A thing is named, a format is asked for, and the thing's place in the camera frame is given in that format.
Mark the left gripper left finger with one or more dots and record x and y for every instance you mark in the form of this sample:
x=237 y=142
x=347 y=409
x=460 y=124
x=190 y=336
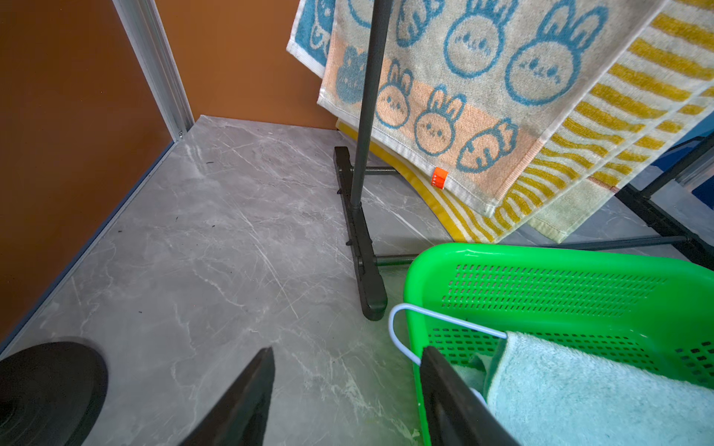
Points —
x=240 y=416

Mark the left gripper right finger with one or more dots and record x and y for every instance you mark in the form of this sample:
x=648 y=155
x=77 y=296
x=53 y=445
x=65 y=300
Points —
x=454 y=414

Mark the white wire hanger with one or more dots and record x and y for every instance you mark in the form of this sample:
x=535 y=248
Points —
x=467 y=345

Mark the light green towel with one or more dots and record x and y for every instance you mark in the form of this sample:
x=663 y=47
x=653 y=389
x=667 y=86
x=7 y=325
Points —
x=546 y=394

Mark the green plastic basket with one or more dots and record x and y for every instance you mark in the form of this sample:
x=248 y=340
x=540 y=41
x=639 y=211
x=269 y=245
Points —
x=655 y=314

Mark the black clothes rack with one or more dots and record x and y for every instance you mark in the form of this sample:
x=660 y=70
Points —
x=372 y=291

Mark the bunny pattern towel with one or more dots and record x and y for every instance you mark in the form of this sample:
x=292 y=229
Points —
x=476 y=88

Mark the yellow striped towel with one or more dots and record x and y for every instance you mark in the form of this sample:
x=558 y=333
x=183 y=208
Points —
x=656 y=91

